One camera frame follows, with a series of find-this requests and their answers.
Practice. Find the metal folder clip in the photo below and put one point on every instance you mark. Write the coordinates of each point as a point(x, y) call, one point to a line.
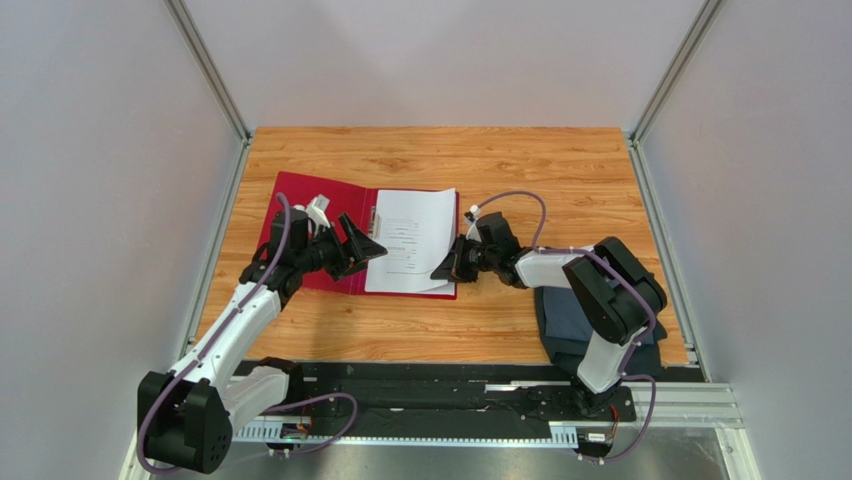
point(373, 222)

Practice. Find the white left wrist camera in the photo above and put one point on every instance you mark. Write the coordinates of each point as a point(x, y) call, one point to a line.
point(316, 211)

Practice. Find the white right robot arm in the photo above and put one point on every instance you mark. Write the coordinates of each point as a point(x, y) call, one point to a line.
point(594, 305)

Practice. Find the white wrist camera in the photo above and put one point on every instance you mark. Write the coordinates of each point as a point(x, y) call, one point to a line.
point(316, 211)
point(471, 218)

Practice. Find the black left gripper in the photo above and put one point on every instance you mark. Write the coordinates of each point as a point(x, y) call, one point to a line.
point(360, 246)

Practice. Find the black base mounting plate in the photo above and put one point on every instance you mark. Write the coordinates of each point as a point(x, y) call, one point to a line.
point(445, 401)

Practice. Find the aluminium frame rail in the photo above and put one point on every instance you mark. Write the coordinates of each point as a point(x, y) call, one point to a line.
point(686, 428)

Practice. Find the dark blue folded cloth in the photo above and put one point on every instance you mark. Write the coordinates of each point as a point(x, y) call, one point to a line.
point(565, 334)

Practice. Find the left aluminium corner post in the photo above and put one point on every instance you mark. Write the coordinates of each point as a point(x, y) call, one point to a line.
point(193, 37)

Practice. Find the red plastic folder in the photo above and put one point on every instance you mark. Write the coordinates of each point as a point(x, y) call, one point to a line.
point(344, 197)

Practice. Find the aluminium corner post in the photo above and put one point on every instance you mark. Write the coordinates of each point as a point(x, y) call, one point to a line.
point(193, 37)
point(691, 42)

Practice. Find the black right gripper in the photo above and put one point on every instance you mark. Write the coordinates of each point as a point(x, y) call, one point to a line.
point(465, 257)

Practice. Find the right aluminium corner post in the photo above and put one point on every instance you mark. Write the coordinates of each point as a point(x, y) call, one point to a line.
point(691, 42)

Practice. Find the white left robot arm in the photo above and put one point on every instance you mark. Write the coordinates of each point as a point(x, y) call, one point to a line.
point(220, 359)

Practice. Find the white printed paper sheet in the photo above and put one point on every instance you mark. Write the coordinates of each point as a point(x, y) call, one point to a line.
point(443, 289)

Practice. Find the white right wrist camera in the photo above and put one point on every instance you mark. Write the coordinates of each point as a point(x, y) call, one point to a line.
point(471, 218)

